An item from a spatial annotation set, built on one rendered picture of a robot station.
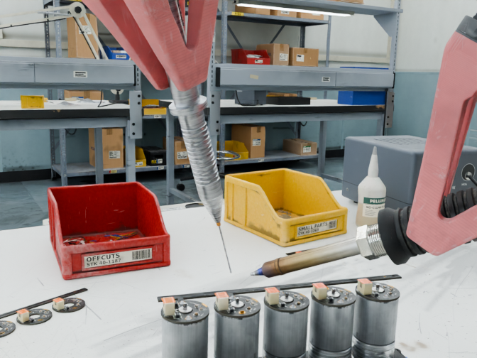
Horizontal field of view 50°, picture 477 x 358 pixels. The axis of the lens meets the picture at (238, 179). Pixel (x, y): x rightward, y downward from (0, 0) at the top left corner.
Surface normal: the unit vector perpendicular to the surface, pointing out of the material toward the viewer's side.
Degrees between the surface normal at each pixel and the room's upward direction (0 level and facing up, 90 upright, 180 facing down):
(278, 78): 90
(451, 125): 108
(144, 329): 0
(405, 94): 90
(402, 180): 90
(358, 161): 90
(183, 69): 99
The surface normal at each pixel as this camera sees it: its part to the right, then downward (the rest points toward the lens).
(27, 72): 0.50, 0.18
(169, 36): 0.79, 0.29
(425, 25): -0.86, 0.08
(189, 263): 0.03, -0.98
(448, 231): -0.55, 0.30
